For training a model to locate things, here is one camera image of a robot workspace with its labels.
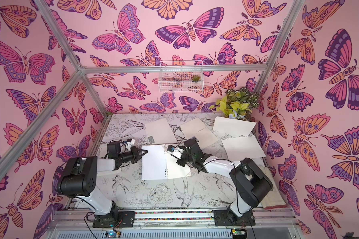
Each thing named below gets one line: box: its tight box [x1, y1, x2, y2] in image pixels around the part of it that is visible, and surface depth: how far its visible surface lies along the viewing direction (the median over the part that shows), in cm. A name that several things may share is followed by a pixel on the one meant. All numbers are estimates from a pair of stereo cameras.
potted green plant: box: [214, 86, 260, 120], surface depth 97 cm
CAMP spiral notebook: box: [178, 117, 219, 149], surface depth 112 cm
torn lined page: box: [220, 136, 267, 162], surface depth 104 cm
